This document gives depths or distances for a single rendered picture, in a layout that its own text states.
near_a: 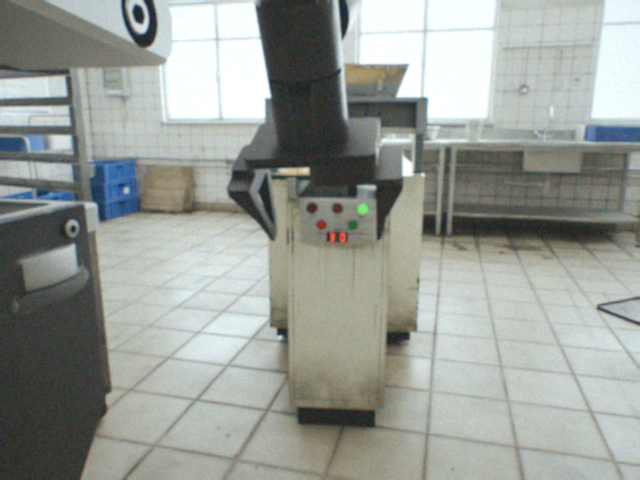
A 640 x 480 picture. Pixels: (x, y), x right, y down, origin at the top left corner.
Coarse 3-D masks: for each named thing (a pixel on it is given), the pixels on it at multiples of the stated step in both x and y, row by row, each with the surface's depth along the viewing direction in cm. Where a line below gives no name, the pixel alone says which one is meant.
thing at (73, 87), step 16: (80, 96) 160; (80, 112) 161; (80, 128) 162; (80, 144) 162; (80, 176) 164; (96, 240) 172; (96, 256) 172; (96, 272) 173; (96, 288) 174; (96, 304) 175
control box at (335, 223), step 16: (304, 208) 161; (320, 208) 161; (352, 208) 160; (368, 208) 159; (304, 224) 162; (336, 224) 162; (368, 224) 161; (304, 240) 164; (320, 240) 163; (336, 240) 163; (352, 240) 162; (368, 240) 162
